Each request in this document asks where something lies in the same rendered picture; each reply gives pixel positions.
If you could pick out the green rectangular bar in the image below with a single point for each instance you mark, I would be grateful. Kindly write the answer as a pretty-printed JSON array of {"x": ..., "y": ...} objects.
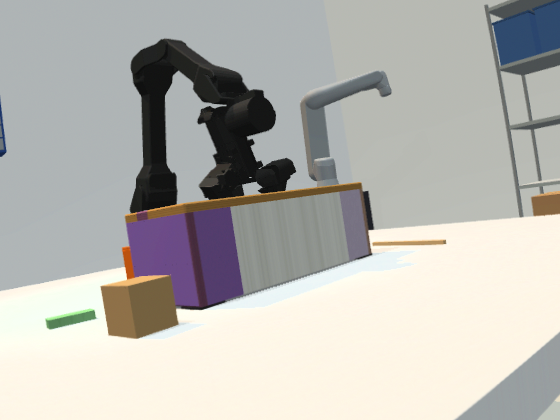
[{"x": 70, "y": 319}]

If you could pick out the tan wooden stick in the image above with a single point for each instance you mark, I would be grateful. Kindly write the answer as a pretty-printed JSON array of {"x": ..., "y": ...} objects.
[{"x": 410, "y": 243}]

